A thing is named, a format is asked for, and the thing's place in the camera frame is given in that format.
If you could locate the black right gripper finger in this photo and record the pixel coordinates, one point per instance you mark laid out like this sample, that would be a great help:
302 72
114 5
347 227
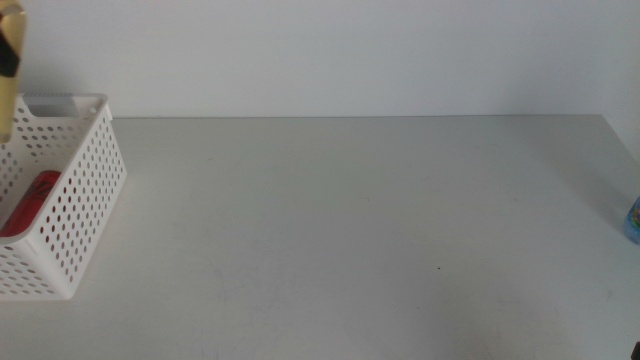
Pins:
637 352

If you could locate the clear blue-label water bottle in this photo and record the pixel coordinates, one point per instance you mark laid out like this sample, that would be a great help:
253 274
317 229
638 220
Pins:
634 222

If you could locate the yellow jasmine tea bottle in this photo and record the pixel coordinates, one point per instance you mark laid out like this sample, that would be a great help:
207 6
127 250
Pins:
11 100

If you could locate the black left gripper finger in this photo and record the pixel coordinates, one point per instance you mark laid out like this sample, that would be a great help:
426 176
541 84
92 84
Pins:
7 55

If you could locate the red cola can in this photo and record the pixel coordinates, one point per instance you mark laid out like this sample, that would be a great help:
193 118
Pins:
30 205

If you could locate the white perforated plastic basket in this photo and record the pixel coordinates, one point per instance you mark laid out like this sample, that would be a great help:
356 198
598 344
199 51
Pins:
97 150

